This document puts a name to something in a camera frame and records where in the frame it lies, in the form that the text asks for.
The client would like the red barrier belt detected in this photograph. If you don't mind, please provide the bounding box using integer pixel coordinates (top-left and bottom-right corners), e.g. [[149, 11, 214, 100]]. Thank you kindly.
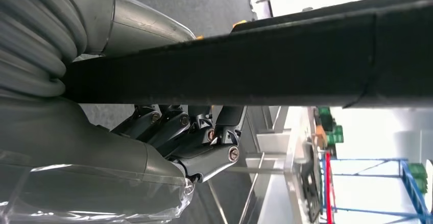
[[324, 152, 334, 224]]

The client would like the blue metal shelf rack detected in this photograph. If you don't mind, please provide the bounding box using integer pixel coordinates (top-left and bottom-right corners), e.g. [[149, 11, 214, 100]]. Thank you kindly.
[[319, 158, 433, 224]]

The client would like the black clamp device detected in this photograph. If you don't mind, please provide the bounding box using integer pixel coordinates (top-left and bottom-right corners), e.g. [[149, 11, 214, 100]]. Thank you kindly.
[[300, 161, 323, 224]]

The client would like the stainless steel workbench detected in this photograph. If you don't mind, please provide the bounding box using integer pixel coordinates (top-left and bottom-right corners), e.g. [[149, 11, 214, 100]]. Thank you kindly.
[[206, 106, 325, 224]]

